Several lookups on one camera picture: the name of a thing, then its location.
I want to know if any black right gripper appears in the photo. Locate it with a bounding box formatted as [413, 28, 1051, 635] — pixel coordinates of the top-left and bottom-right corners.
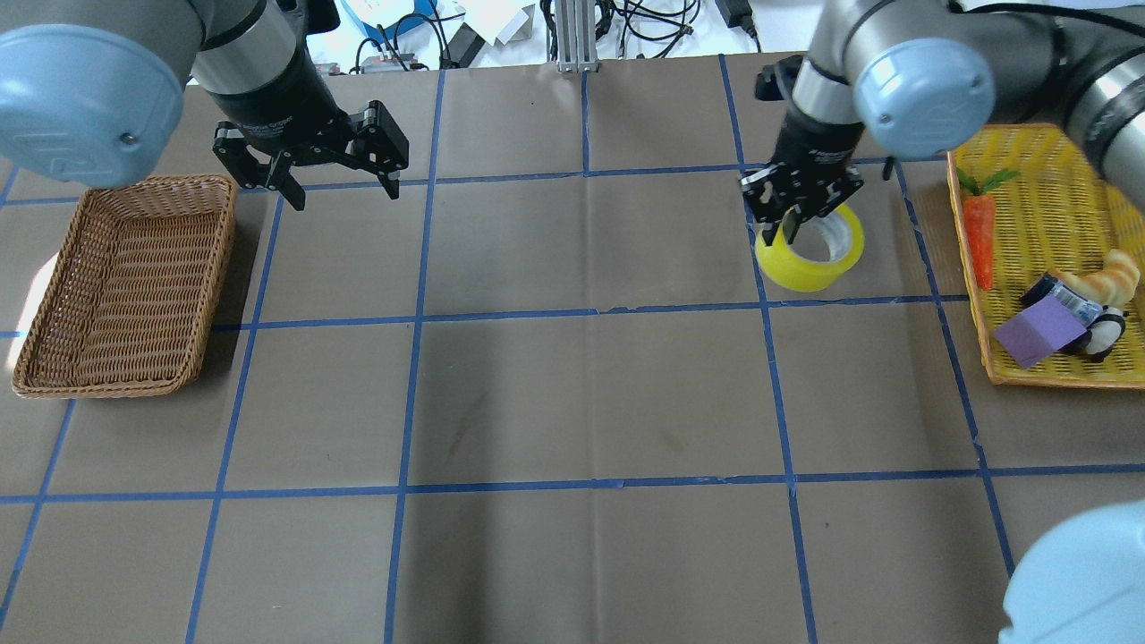
[741, 107, 864, 244]

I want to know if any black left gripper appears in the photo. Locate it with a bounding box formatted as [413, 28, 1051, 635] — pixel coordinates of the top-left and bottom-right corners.
[206, 49, 410, 211]

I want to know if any yellow tape roll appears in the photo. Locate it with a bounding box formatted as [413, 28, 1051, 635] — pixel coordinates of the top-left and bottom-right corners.
[753, 204, 866, 293]

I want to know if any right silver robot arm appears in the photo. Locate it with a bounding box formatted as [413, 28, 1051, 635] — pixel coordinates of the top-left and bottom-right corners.
[741, 1, 1142, 248]

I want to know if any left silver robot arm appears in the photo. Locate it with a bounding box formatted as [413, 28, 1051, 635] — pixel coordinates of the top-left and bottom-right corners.
[1, 1, 410, 209]

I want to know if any blue and white box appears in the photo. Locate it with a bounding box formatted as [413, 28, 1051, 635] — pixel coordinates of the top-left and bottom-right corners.
[335, 1, 466, 42]

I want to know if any orange toy carrot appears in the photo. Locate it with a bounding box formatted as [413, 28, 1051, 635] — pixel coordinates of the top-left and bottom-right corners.
[955, 167, 1020, 291]

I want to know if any black power adapter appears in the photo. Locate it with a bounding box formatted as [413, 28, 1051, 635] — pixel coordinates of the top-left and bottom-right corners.
[714, 0, 759, 42]

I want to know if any white paper sheet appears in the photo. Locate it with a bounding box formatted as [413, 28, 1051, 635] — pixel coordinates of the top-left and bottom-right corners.
[458, 0, 537, 45]

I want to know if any brown wicker basket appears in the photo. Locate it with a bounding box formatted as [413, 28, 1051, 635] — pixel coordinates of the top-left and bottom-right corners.
[11, 174, 240, 399]

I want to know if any yellow plastic basket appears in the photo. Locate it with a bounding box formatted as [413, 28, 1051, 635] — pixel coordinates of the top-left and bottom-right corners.
[947, 123, 1144, 390]

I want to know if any purple foam cube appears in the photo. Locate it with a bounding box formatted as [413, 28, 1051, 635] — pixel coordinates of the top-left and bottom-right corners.
[992, 296, 1088, 369]

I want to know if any small dark labelled jar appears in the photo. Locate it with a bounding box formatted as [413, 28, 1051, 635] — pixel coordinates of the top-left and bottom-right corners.
[1019, 272, 1105, 327]

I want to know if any toy croissant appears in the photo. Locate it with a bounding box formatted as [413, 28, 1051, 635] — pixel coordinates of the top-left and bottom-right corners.
[1048, 249, 1142, 309]

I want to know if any black white plush toy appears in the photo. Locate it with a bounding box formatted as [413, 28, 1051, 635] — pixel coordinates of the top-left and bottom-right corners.
[1073, 307, 1127, 363]

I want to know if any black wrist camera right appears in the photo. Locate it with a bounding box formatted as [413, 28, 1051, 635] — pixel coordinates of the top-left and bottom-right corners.
[753, 55, 804, 102]

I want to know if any coiled black cable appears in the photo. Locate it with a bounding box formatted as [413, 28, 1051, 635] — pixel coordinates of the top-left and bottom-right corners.
[595, 0, 703, 58]

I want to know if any aluminium frame post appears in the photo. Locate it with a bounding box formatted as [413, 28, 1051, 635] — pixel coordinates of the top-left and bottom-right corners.
[539, 1, 600, 73]

